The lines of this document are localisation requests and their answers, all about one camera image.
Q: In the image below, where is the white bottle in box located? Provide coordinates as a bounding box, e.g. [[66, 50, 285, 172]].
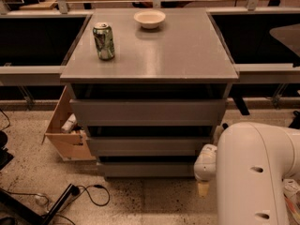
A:
[[61, 113, 77, 133]]

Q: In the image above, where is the grey drawer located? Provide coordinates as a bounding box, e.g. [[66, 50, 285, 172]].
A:
[[86, 137, 212, 157], [70, 99, 226, 126], [97, 162, 194, 177]]

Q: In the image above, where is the grey middle drawer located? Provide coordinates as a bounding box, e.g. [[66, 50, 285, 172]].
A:
[[86, 137, 212, 157]]

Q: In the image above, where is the grey top drawer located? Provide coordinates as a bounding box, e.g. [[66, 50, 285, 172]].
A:
[[70, 99, 226, 126]]

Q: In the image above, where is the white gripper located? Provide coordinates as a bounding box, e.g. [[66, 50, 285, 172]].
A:
[[194, 144, 218, 197]]

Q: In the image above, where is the white orange sneaker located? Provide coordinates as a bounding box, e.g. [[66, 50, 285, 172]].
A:
[[283, 179, 300, 225]]

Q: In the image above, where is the grey drawer cabinet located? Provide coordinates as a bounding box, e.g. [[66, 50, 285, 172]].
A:
[[61, 8, 238, 178]]

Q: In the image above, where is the grey bottom drawer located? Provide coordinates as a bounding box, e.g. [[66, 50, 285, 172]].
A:
[[97, 162, 194, 177]]

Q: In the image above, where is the green soda can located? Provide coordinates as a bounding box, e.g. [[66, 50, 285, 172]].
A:
[[93, 22, 115, 60]]

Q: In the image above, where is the black floor stand left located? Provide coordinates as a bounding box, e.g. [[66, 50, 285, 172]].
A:
[[0, 184, 80, 225]]

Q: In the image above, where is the black floor cable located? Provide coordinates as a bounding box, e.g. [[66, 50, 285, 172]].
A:
[[55, 184, 112, 225]]

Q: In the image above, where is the wooden box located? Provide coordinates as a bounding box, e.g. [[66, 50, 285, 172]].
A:
[[45, 89, 95, 161]]

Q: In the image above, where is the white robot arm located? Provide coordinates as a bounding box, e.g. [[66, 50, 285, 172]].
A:
[[194, 122, 300, 225]]

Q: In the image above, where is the white bowl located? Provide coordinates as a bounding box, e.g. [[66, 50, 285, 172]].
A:
[[134, 10, 166, 29]]

